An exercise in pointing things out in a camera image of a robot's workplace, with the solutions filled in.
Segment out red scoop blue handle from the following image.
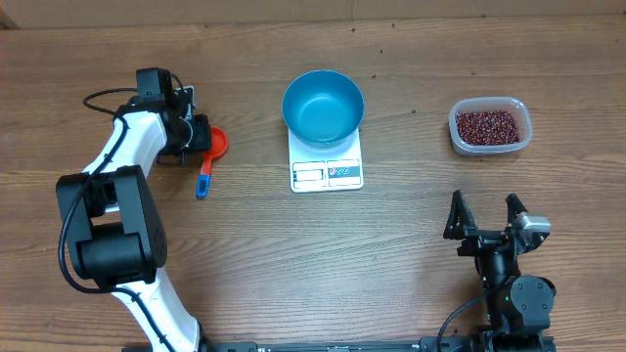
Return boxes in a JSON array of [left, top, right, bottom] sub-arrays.
[[196, 126, 229, 199]]

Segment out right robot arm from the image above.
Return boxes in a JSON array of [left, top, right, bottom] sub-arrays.
[[443, 190, 557, 351]]

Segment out white digital kitchen scale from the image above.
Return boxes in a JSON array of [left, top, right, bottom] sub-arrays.
[[288, 130, 364, 194]]

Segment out blue bowl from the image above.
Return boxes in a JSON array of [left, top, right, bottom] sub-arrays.
[[281, 69, 366, 149]]

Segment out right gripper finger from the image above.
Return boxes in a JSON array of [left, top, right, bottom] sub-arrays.
[[506, 193, 527, 226], [443, 190, 476, 239]]

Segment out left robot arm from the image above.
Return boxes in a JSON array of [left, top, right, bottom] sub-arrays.
[[56, 67, 214, 351]]

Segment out clear plastic bean container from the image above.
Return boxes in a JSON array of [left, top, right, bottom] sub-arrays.
[[448, 97, 533, 156]]

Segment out red beans in container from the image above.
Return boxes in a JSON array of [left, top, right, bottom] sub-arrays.
[[455, 110, 520, 146]]

